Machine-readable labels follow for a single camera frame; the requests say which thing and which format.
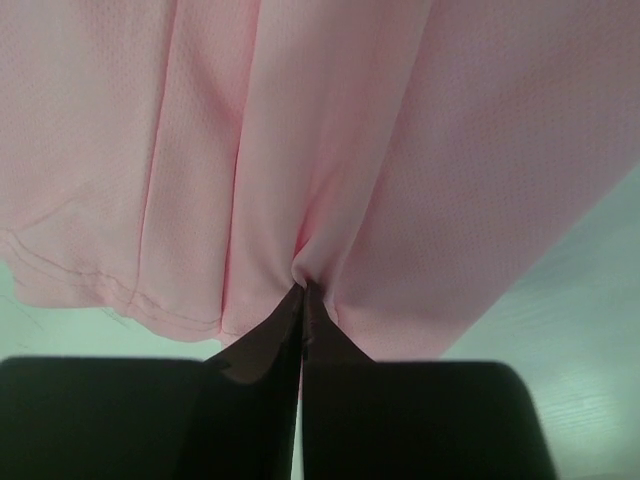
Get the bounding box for pink t-shirt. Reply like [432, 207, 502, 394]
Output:
[1, 1, 639, 359]

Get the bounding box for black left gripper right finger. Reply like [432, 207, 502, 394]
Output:
[302, 283, 557, 479]

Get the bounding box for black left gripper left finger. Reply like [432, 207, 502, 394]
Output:
[1, 286, 304, 479]

